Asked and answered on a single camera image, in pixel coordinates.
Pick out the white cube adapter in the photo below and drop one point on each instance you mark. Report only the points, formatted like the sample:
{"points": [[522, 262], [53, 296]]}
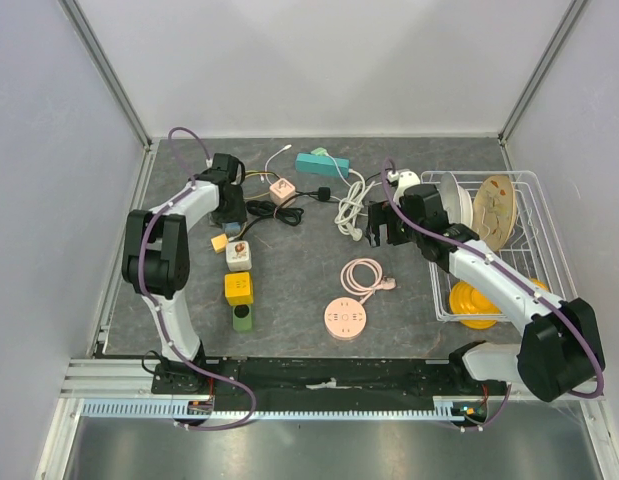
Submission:
{"points": [[238, 256]]}

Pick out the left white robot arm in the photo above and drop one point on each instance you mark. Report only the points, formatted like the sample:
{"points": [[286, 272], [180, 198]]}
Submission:
{"points": [[156, 253]]}

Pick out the white wire dish rack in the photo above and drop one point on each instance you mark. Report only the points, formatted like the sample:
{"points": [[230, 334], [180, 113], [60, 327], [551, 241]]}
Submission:
{"points": [[533, 249]]}

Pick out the white bowl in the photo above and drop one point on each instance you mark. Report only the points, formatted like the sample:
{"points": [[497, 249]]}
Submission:
{"points": [[456, 200]]}

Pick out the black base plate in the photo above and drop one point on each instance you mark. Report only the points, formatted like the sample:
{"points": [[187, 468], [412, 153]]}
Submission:
{"points": [[325, 383]]}

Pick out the yellow bowl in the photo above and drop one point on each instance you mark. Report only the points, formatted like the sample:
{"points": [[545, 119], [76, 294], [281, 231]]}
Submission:
{"points": [[464, 299], [539, 289]]}

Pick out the light blue cable duct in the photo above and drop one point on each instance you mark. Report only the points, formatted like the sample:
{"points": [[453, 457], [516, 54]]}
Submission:
{"points": [[181, 409]]}

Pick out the yellow cube socket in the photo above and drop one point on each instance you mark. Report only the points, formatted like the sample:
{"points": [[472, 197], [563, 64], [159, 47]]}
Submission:
{"points": [[238, 288]]}

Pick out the pink round socket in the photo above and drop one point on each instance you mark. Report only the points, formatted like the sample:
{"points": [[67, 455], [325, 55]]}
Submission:
{"points": [[345, 318]]}

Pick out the yellow bowl front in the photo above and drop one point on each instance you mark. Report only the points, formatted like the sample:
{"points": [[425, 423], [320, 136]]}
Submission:
{"points": [[464, 299]]}

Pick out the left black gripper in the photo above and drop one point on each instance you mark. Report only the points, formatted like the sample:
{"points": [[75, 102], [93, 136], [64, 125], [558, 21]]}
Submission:
{"points": [[239, 212]]}

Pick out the teal power strip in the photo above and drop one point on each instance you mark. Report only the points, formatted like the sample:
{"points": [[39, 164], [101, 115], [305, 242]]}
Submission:
{"points": [[322, 165]]}

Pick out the yellow bowl right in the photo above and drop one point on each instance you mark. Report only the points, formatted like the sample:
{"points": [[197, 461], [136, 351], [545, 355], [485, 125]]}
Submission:
{"points": [[539, 289]]}

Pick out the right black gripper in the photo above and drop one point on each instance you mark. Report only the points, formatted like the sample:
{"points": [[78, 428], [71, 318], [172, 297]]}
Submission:
{"points": [[380, 213]]}

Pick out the blue charger plug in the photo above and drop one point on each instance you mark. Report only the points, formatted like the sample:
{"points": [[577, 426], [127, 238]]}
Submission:
{"points": [[232, 229]]}

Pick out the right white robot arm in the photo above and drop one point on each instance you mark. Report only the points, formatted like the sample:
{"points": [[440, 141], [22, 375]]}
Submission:
{"points": [[560, 350]]}

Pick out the green power strip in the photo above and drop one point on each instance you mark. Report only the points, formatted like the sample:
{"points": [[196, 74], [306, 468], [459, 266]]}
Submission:
{"points": [[242, 318]]}

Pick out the beige patterned plate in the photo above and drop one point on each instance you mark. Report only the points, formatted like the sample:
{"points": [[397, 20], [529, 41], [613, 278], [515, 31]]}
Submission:
{"points": [[495, 211]]}

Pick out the light green plug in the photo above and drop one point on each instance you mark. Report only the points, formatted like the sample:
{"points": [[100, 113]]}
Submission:
{"points": [[320, 151]]}

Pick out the orange charger plug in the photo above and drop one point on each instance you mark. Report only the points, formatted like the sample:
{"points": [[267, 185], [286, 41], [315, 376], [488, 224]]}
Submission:
{"points": [[219, 243]]}

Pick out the pink cube socket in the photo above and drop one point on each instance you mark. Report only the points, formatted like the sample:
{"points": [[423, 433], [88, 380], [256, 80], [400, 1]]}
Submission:
{"points": [[281, 190]]}

